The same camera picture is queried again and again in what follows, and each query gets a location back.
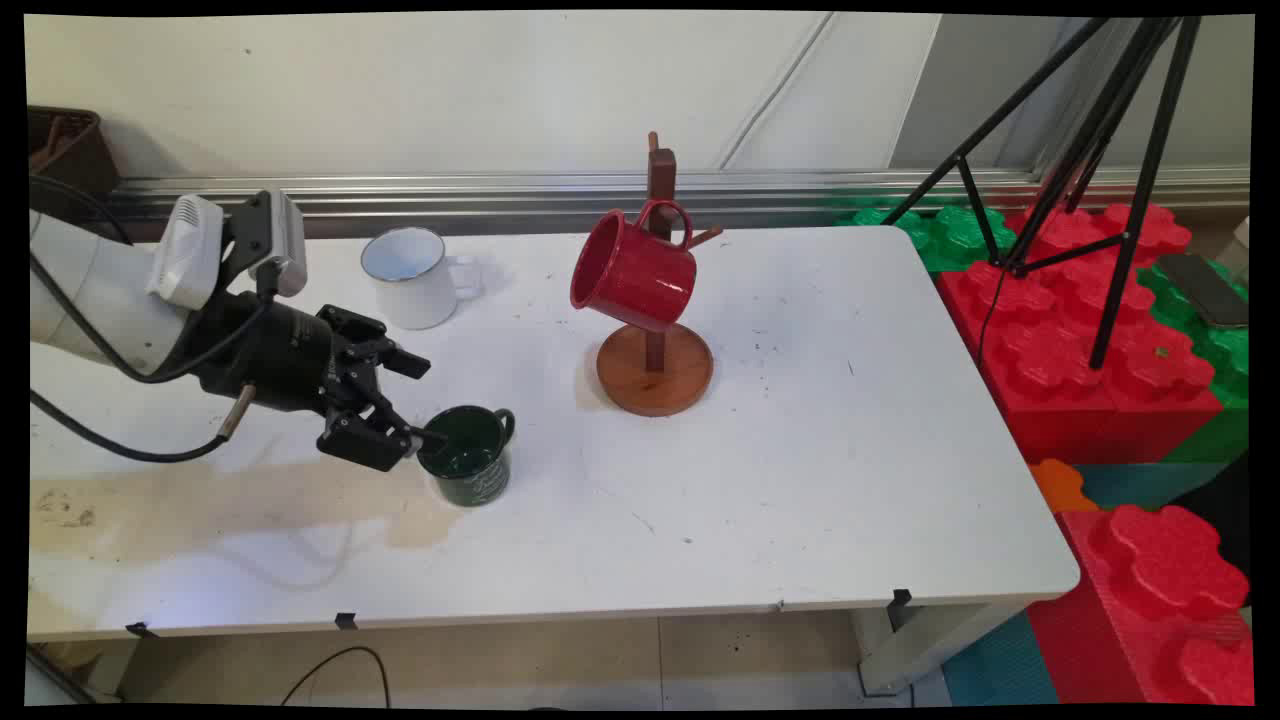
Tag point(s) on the black tripod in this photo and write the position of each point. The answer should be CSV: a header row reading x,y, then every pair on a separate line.
x,y
1135,200

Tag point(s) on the green foam block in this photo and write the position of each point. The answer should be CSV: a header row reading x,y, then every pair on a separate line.
x,y
950,240
1230,360

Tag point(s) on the black smartphone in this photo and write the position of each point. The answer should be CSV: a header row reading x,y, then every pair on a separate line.
x,y
1205,290

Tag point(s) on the orange foam piece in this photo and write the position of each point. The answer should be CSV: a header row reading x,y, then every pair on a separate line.
x,y
1060,485

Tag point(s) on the aluminium wall rail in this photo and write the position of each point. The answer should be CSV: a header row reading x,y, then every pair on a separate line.
x,y
500,195

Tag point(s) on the dark green enamel mug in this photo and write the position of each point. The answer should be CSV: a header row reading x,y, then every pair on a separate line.
x,y
470,460

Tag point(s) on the ribbed red foam block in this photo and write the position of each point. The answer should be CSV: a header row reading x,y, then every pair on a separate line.
x,y
1150,600

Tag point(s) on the white enamel mug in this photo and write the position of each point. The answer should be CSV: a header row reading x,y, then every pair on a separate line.
x,y
410,290

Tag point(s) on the wooden mug tree stand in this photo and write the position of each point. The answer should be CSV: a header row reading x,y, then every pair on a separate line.
x,y
655,385

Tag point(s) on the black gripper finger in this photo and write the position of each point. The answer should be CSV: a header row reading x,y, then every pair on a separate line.
x,y
375,348
365,440

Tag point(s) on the red enamel mug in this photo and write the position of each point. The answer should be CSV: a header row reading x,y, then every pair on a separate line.
x,y
635,275

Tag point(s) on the black tape piece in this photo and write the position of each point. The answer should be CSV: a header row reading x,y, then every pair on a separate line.
x,y
140,630
346,621
900,598

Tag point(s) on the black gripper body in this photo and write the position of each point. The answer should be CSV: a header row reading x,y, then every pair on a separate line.
x,y
265,355

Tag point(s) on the brown woven basket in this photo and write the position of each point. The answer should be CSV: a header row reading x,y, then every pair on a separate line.
x,y
65,150

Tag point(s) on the white vented wrist module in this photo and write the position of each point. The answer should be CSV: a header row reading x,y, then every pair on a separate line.
x,y
187,255

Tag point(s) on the white table leg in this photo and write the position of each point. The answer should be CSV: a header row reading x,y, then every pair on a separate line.
x,y
930,640

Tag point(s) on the teal foam block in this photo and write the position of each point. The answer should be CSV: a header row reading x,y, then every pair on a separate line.
x,y
1000,665
1140,485

